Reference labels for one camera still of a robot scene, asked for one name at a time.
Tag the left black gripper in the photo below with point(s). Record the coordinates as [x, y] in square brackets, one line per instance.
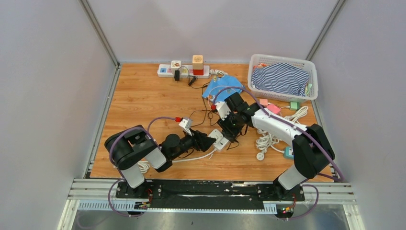
[200, 141]

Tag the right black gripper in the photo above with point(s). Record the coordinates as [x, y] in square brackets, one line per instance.
[224, 126]

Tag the white square plug adapter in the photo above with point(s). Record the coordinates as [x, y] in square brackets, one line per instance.
[217, 135]

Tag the white power strip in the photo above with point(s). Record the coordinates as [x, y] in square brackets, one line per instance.
[166, 71]
[222, 146]

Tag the black power adapter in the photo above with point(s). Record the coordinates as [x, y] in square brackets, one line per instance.
[232, 137]

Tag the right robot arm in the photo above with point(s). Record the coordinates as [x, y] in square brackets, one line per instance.
[312, 151]

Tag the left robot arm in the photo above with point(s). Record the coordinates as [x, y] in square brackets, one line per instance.
[127, 148]

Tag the pink small charger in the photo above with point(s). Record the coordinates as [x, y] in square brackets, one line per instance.
[271, 107]

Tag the teal power strip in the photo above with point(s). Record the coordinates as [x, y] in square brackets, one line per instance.
[288, 153]

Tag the green small charger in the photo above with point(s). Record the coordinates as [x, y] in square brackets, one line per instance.
[294, 106]

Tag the white plastic basket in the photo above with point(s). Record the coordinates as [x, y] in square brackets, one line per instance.
[308, 66]

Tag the small black charger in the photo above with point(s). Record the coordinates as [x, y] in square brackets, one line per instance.
[177, 75]

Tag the blue striped cloth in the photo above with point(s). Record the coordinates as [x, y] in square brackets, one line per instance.
[280, 78]

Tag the wooden block on red block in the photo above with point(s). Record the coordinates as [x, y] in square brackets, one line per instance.
[198, 65]

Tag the white back power strip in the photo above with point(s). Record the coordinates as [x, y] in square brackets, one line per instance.
[166, 71]

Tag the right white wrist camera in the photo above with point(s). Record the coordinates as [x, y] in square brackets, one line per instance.
[223, 110]

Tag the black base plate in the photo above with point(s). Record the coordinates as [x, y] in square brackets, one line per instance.
[212, 196]

